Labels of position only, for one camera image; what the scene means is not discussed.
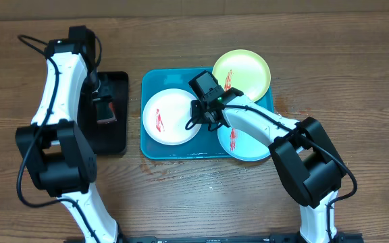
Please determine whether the black plastic tray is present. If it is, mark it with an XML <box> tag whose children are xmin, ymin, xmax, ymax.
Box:
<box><xmin>77</xmin><ymin>71</ymin><xmax>129</xmax><ymax>155</ymax></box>

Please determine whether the white plate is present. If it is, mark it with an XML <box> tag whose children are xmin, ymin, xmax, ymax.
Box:
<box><xmin>142</xmin><ymin>88</ymin><xmax>201</xmax><ymax>146</ymax></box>

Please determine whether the teal plastic tray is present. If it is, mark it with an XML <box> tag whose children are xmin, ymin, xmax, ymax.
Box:
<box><xmin>140</xmin><ymin>67</ymin><xmax>276</xmax><ymax>161</ymax></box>

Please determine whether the yellow plate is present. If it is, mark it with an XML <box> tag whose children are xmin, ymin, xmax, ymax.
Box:
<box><xmin>212</xmin><ymin>49</ymin><xmax>271</xmax><ymax>101</ymax></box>

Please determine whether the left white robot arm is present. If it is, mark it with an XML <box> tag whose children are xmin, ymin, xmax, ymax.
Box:
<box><xmin>15</xmin><ymin>30</ymin><xmax>128</xmax><ymax>242</ymax></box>

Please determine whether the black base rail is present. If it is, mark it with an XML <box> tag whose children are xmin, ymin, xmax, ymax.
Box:
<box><xmin>63</xmin><ymin>232</ymin><xmax>364</xmax><ymax>243</ymax></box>

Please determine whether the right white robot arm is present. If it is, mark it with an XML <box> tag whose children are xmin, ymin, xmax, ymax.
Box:
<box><xmin>191</xmin><ymin>86</ymin><xmax>349</xmax><ymax>242</ymax></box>

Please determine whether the light blue plate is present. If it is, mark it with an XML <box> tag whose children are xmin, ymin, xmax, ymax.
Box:
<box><xmin>217</xmin><ymin>126</ymin><xmax>270</xmax><ymax>161</ymax></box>

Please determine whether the pink cleaning sponge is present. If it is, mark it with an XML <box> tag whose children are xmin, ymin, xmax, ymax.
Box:
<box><xmin>95</xmin><ymin>100</ymin><xmax>117</xmax><ymax>124</ymax></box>

